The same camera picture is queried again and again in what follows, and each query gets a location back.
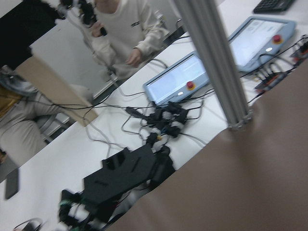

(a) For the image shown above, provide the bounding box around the blue teach pendant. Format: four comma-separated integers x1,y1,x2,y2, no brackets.
143,51,209,106
228,16,297,73

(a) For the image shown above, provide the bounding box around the person in cream sweater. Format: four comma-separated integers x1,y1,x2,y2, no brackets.
89,0,169,80

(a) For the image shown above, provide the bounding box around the black keyboard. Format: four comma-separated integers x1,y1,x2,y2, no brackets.
253,0,294,14

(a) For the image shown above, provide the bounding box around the black phone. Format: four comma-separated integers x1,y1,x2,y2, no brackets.
5,168,19,200

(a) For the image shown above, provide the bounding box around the aluminium frame post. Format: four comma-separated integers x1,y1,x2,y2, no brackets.
174,0,252,130

